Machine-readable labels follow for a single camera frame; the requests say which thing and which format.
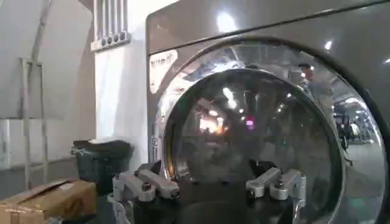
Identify black trash bin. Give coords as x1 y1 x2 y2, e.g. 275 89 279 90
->
70 139 135 195

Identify round glass dryer door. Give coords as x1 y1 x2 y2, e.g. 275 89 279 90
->
154 39 387 224

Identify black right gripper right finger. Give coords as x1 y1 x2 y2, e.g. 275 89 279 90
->
245 159 308 201

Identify grey dryer machine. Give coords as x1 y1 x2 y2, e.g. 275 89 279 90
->
145 0 390 224

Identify brown cardboard box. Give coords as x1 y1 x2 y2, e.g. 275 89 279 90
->
0 178 98 224

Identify white metal ladder frame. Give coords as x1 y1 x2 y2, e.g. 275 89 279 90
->
19 57 49 191

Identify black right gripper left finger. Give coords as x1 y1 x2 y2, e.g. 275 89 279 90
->
112 160 180 203

